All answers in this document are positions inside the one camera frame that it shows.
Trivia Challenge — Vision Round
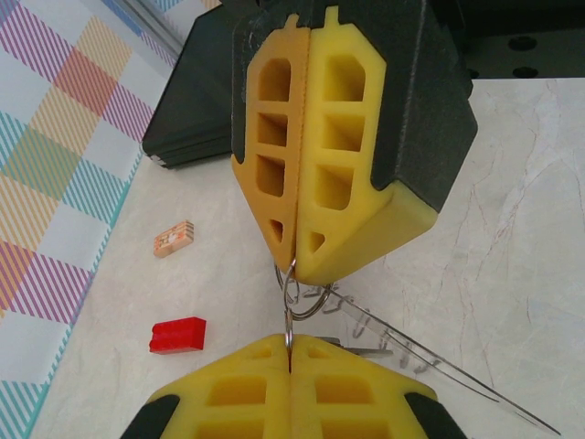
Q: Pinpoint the small orange patterned block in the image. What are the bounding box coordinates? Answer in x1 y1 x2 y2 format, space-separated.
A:
153 219 197 259

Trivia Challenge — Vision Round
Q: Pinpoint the aluminium frame post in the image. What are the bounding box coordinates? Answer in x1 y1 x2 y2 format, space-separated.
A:
119 0 185 57

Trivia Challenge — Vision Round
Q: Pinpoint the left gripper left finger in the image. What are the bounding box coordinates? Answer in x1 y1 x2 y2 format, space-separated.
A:
121 333 293 439

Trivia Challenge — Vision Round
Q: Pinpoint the red block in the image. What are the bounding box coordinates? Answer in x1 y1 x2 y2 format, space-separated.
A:
148 316 207 354

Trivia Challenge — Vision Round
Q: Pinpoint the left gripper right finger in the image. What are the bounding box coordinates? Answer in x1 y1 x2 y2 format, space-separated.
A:
290 336 467 439

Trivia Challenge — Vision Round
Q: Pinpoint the black case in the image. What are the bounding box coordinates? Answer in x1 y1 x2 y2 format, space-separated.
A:
141 8 239 174

